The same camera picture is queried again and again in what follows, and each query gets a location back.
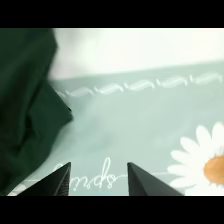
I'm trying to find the dark green T-shirt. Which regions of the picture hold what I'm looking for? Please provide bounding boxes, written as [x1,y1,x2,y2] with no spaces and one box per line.
[0,28,74,197]

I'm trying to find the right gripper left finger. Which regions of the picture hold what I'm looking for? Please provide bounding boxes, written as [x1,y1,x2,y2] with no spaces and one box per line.
[18,161,72,197]

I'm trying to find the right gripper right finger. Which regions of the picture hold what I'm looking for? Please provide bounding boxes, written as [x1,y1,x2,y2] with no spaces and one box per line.
[126,161,184,197]

